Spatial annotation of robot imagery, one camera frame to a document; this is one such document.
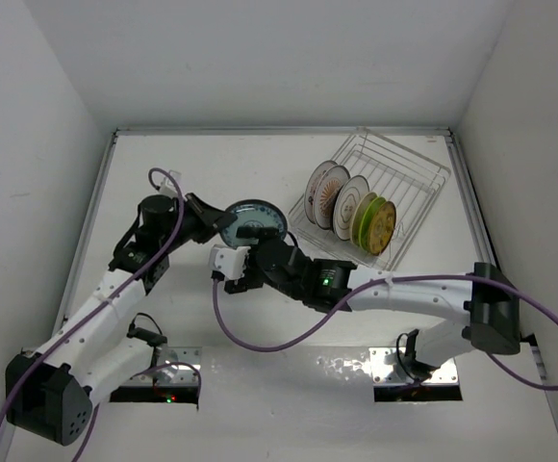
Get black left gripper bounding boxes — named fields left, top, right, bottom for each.
left=160, top=192, right=235, bottom=253

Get blue patterned plate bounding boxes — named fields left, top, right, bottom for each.
left=220, top=199, right=288, bottom=248

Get white plate red green text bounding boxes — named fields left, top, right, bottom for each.
left=304, top=160, right=337, bottom=223

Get white plate orange sunburst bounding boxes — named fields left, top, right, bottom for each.
left=314, top=166, right=350, bottom=230

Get cream beige plate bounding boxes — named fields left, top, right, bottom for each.
left=350, top=192, right=378, bottom=246

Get white plate black rings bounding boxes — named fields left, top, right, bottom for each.
left=331, top=174, right=371, bottom=241

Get yellow patterned plate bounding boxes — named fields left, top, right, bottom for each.
left=367, top=201, right=396, bottom=255

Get lime green plate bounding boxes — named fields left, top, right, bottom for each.
left=358, top=196, right=387, bottom=251

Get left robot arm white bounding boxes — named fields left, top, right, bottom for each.
left=5, top=193, right=237, bottom=446

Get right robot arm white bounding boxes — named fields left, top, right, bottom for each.
left=209, top=228, right=521, bottom=382

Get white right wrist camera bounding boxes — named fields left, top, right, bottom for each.
left=209, top=244, right=250, bottom=280

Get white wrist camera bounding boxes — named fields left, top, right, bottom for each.
left=158, top=170, right=181, bottom=198
left=209, top=244, right=250, bottom=280

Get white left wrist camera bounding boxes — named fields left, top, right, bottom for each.
left=158, top=170, right=181, bottom=198

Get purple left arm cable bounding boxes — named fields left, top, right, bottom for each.
left=0, top=167, right=186, bottom=462

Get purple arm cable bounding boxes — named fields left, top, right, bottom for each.
left=0, top=167, right=186, bottom=462
left=211, top=273, right=558, bottom=391

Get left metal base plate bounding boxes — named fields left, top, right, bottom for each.
left=127, top=346, right=202, bottom=389

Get metal base plate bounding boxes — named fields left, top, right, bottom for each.
left=368, top=346, right=460, bottom=388
left=127, top=346, right=202, bottom=389

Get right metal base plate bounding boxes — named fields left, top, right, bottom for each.
left=368, top=346, right=460, bottom=388

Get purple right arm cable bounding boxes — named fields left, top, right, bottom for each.
left=211, top=273, right=558, bottom=391

